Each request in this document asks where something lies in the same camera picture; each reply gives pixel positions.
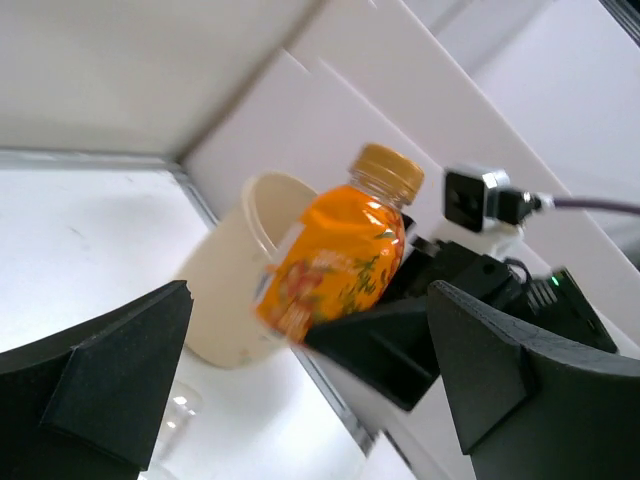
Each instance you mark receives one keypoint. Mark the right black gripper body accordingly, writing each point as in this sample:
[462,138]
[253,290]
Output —
[554,302]

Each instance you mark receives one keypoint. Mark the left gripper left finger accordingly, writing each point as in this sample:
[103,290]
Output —
[88,401]

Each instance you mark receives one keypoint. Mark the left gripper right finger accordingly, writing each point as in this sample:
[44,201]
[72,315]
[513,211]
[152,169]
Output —
[529,404]

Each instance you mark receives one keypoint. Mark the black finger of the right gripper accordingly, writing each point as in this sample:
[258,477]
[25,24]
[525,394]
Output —
[388,347]

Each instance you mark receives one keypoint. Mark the orange juice bottle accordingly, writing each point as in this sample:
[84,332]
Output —
[339,257]

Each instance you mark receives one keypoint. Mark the beige paper cup bin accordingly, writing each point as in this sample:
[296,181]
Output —
[224,271]

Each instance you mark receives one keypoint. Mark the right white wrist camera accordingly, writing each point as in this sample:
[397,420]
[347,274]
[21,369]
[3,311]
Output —
[484,213]

